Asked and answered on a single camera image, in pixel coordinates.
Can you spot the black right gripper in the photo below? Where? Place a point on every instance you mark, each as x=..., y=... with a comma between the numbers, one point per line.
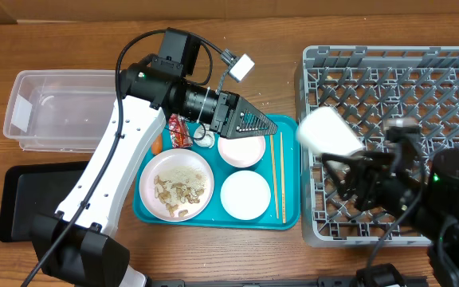
x=379, y=177

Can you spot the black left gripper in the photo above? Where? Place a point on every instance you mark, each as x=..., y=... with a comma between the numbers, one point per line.
x=238, y=105

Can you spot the pink bowl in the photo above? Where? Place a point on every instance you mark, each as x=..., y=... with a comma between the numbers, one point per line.
x=243, y=152

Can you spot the white cup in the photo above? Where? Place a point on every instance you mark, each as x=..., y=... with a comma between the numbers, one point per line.
x=325, y=131

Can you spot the wooden chopstick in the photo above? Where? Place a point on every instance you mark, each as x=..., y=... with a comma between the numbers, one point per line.
x=274, y=171
x=282, y=178

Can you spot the red snack wrapper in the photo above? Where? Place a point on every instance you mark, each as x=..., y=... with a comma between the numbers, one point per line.
x=179, y=132

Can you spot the white bowl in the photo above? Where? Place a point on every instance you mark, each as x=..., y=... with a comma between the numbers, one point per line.
x=245, y=195

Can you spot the orange carrot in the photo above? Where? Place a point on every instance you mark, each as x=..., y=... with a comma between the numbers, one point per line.
x=157, y=146

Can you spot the pink plate with food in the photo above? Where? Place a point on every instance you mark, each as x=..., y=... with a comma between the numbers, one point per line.
x=175, y=185

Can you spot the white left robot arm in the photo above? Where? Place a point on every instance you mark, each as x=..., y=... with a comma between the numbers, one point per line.
x=77, y=243

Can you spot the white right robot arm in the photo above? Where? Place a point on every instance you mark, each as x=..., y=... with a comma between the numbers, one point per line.
x=435, y=214

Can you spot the grey dishwasher rack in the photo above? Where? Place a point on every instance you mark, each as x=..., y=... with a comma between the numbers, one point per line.
x=368, y=85

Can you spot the crumpled white tissue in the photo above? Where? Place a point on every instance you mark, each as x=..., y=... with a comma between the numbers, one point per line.
x=203, y=137

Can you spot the teal plastic tray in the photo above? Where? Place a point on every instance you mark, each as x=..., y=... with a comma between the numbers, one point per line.
x=214, y=214

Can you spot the clear plastic bin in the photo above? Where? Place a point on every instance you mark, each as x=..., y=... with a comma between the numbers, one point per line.
x=60, y=110

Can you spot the black tray bin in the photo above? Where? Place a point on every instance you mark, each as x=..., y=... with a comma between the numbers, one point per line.
x=34, y=189

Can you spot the black rail at table edge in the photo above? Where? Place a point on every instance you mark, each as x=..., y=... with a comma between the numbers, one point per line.
x=384, y=275

